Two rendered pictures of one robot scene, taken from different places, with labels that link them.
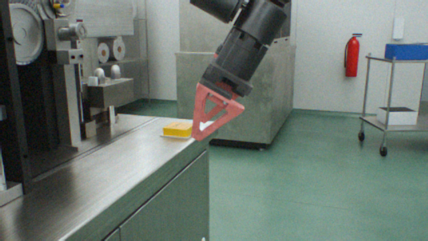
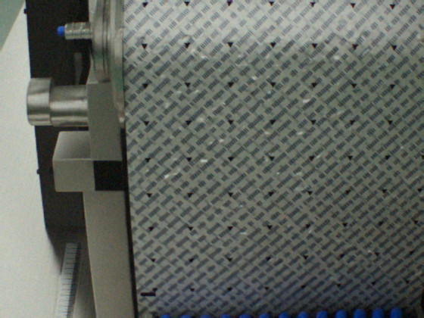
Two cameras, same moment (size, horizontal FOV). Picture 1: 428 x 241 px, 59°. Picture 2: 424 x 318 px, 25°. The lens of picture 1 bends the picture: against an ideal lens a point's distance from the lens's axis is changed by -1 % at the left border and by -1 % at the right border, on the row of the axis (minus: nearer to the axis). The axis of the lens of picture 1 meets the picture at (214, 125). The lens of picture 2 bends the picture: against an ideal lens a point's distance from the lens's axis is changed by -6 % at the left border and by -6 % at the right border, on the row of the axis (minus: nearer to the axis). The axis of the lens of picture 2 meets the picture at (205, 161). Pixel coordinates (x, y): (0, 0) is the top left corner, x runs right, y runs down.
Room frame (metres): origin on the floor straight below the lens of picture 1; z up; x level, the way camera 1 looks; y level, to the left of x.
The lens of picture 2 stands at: (1.60, 0.20, 1.53)
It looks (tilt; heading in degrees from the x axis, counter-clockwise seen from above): 30 degrees down; 161
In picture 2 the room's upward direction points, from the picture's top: 1 degrees counter-clockwise
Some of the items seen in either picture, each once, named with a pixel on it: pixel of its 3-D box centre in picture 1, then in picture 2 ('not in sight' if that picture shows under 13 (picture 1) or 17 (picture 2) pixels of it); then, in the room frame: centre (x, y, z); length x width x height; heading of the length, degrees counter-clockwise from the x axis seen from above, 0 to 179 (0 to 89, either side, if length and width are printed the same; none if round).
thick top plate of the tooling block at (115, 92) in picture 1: (63, 89); not in sight; (1.15, 0.46, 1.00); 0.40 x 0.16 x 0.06; 71
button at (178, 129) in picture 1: (179, 129); not in sight; (1.01, 0.10, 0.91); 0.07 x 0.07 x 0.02; 71
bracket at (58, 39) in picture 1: (69, 86); (94, 229); (0.88, 0.34, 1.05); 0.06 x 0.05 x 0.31; 71
